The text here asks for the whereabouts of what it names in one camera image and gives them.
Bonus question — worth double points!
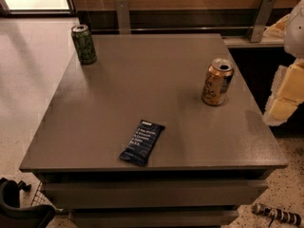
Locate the upper grey drawer front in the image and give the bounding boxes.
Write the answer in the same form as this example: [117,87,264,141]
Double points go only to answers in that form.
[42,180,267,209]

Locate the orange drink can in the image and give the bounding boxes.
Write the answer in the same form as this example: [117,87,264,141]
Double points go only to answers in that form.
[201,58,235,105]

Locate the green drink can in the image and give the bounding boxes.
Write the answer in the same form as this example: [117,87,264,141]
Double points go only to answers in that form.
[71,24,97,65]

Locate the black chair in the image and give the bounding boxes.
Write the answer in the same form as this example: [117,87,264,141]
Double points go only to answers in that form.
[0,178,55,228]

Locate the black white striped tool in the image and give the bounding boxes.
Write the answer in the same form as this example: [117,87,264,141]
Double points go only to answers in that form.
[251,203,304,227]

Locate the wire mesh basket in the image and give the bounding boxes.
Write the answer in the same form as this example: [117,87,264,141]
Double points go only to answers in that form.
[30,183,52,206]

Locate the left metal wall bracket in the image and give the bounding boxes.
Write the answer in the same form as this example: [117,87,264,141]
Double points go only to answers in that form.
[115,0,131,34]

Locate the right metal wall bracket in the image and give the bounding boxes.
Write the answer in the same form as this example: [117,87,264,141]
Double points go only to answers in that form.
[247,0,276,43]

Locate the dark blue snack bar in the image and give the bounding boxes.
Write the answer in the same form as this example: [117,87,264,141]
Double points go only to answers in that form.
[120,120,165,166]

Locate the grey drawer cabinet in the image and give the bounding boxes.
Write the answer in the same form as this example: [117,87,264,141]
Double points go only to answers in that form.
[20,34,287,214]

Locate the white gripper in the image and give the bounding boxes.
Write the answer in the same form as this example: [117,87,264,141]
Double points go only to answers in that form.
[263,0,304,126]

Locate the metal wall bracket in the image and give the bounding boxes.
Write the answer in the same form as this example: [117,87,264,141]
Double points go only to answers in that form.
[247,0,276,43]
[115,0,131,34]

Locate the lower grey drawer front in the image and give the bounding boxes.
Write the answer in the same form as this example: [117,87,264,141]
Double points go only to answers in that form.
[70,210,238,228]

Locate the grey drawer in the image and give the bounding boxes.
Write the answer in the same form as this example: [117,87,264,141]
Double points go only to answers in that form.
[70,210,238,228]
[42,180,267,209]

